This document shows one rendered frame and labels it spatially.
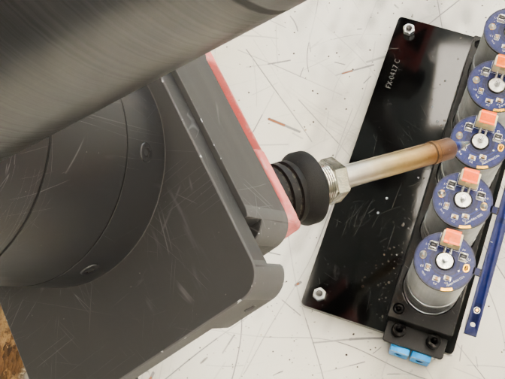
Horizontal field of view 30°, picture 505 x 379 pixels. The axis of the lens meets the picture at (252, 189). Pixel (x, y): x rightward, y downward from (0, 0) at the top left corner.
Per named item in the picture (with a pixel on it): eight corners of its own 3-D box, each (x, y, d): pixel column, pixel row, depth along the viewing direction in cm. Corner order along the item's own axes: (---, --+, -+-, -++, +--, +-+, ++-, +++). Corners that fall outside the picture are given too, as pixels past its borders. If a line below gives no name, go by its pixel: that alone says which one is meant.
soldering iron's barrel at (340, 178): (430, 143, 35) (290, 180, 32) (452, 119, 34) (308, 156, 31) (450, 174, 35) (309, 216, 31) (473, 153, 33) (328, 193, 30)
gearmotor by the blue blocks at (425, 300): (395, 308, 43) (407, 278, 38) (410, 259, 44) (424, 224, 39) (447, 325, 42) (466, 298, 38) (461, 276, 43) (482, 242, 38)
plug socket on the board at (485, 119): (473, 131, 40) (475, 125, 40) (478, 114, 41) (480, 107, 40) (491, 137, 40) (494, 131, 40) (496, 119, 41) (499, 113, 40)
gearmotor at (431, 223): (412, 253, 44) (426, 216, 39) (427, 205, 45) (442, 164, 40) (464, 269, 43) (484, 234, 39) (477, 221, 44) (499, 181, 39)
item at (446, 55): (449, 359, 43) (452, 354, 42) (300, 309, 44) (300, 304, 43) (532, 65, 48) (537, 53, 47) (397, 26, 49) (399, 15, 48)
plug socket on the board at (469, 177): (455, 189, 39) (458, 184, 39) (461, 171, 40) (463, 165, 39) (474, 195, 39) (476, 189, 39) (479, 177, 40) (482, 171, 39)
